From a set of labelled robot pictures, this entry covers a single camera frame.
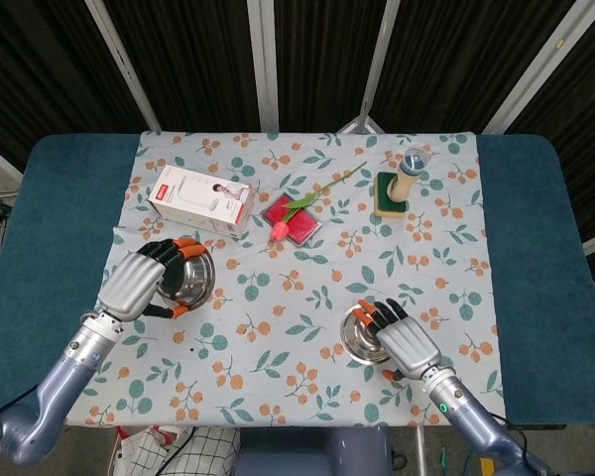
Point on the red square ink pad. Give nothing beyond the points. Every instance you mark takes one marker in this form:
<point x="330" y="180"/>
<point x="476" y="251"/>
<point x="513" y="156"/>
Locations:
<point x="305" y="223"/>

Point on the steel bowl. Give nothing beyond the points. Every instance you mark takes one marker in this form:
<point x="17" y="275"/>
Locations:
<point x="193" y="277"/>
<point x="357" y="342"/>

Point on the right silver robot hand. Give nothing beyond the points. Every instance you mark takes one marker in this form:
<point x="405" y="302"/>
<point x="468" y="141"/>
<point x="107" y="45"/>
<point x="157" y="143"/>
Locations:
<point x="409" y="347"/>

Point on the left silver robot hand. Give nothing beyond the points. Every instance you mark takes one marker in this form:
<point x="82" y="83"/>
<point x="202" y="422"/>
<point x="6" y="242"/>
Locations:
<point x="129" y="285"/>

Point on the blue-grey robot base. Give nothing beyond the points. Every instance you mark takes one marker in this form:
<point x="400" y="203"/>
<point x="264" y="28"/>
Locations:
<point x="312" y="453"/>

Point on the teal table cover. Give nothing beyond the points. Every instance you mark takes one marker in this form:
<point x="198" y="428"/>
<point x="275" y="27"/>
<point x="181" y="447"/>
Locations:
<point x="54" y="223"/>

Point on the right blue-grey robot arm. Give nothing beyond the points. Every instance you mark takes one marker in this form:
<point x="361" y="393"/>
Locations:
<point x="471" y="421"/>

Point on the white partition frame post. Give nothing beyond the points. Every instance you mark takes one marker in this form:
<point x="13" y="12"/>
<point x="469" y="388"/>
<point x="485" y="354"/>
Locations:
<point x="535" y="69"/>
<point x="379" y="59"/>
<point x="264" y="64"/>
<point x="124" y="69"/>

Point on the grey metal stand foot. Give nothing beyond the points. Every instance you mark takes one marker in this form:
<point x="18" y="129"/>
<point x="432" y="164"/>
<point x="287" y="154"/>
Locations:
<point x="359" y="125"/>

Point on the white cardboard product box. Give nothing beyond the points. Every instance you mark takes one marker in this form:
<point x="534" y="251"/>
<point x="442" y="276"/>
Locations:
<point x="198" y="201"/>

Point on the black flat bar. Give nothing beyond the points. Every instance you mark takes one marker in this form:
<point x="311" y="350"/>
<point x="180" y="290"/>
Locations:
<point x="535" y="425"/>

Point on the yellow green scrub sponge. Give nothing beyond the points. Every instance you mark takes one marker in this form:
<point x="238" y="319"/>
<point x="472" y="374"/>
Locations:
<point x="383" y="198"/>

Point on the floral print tablecloth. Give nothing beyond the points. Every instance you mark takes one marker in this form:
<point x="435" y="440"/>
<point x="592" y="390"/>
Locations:
<point x="302" y="277"/>

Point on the metal table leg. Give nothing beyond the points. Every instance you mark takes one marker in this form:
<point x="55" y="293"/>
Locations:
<point x="420" y="451"/>

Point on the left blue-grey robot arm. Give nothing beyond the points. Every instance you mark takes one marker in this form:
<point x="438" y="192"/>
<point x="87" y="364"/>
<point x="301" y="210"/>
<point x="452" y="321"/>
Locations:
<point x="59" y="377"/>

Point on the white black checkered bag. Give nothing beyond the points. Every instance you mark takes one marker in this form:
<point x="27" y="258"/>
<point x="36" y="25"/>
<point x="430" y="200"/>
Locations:
<point x="203" y="453"/>

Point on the pink artificial tulip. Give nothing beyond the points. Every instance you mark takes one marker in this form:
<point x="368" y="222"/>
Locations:
<point x="279" y="230"/>

